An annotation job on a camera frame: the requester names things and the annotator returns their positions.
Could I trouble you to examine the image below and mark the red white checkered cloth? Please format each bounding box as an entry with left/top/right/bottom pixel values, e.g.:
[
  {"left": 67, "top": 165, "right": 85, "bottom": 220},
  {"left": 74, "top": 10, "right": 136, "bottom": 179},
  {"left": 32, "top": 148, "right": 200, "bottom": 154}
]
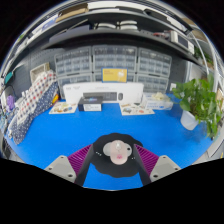
[{"left": 14, "top": 69, "right": 58, "bottom": 126}]

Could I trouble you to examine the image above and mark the white blue tissue pack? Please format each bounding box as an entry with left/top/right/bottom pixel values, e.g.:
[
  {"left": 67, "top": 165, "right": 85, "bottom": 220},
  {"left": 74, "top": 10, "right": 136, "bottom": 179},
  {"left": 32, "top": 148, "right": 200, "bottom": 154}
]
[{"left": 141, "top": 91, "right": 174, "bottom": 111}]

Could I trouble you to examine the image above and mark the purple object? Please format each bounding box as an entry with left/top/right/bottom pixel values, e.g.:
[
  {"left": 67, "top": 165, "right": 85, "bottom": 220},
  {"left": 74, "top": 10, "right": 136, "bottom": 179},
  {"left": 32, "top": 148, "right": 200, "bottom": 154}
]
[{"left": 6, "top": 94, "right": 16, "bottom": 111}]

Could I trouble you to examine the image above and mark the black mouse pad with eyes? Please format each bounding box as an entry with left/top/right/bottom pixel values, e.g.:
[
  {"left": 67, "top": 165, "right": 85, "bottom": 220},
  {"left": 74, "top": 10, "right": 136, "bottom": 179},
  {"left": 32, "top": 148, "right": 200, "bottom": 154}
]
[{"left": 87, "top": 132, "right": 144, "bottom": 179}]

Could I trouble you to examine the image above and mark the white woven basket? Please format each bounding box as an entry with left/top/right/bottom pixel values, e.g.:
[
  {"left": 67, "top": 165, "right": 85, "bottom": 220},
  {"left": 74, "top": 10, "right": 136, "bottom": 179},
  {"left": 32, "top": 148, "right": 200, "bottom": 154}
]
[{"left": 29, "top": 62, "right": 51, "bottom": 83}]

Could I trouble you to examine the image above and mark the long white keyboard box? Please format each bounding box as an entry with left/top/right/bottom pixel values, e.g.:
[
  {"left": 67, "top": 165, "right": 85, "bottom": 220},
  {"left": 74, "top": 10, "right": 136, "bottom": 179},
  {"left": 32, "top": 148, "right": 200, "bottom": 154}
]
[{"left": 62, "top": 81, "right": 145, "bottom": 104}]

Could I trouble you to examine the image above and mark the beige computer mouse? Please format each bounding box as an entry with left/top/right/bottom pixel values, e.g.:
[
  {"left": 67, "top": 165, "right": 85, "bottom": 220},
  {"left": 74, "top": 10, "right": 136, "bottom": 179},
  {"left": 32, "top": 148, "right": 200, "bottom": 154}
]
[{"left": 102, "top": 139, "right": 133, "bottom": 165}]

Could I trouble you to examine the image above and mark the green potted plant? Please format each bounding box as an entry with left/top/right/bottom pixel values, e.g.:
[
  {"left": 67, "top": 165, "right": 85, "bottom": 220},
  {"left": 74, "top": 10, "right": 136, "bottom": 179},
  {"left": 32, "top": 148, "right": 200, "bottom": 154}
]
[{"left": 171, "top": 73, "right": 224, "bottom": 138}]

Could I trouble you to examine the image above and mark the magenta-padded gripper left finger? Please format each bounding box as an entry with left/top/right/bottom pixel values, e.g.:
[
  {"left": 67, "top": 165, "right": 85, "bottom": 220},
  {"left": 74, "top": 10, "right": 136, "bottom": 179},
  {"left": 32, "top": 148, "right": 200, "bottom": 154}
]
[{"left": 44, "top": 143, "right": 96, "bottom": 187}]

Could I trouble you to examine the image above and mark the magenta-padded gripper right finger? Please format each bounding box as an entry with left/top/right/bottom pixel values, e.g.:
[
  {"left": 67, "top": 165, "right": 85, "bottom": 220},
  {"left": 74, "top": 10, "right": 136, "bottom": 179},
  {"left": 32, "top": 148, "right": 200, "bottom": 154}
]
[{"left": 133, "top": 143, "right": 182, "bottom": 187}]

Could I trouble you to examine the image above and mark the printed picture sheet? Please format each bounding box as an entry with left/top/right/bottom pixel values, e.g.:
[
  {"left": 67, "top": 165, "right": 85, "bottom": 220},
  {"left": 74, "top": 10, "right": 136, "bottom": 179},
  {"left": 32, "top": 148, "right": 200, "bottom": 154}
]
[
  {"left": 48, "top": 101, "right": 78, "bottom": 115},
  {"left": 119, "top": 103, "right": 156, "bottom": 117}
]

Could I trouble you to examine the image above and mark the teal object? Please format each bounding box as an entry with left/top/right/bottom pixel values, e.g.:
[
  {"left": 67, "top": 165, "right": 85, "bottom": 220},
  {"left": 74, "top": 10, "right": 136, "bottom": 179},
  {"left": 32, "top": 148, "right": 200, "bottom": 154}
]
[{"left": 3, "top": 71, "right": 15, "bottom": 85}]

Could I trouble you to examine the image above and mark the small dark box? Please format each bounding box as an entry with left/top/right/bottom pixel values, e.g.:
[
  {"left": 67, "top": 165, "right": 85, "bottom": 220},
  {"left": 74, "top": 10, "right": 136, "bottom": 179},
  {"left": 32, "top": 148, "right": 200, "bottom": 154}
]
[{"left": 77, "top": 95, "right": 104, "bottom": 112}]

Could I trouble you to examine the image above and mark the yellow card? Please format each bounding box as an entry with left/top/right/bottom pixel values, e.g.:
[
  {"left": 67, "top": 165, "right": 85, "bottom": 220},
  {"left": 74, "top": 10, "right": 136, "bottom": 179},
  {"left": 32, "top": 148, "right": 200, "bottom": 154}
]
[{"left": 101, "top": 67, "right": 128, "bottom": 83}]

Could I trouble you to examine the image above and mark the white metal rack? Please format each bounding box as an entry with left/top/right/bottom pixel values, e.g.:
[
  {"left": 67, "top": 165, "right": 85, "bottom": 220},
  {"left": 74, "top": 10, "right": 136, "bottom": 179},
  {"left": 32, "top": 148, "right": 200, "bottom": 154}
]
[{"left": 190, "top": 28, "right": 224, "bottom": 113}]

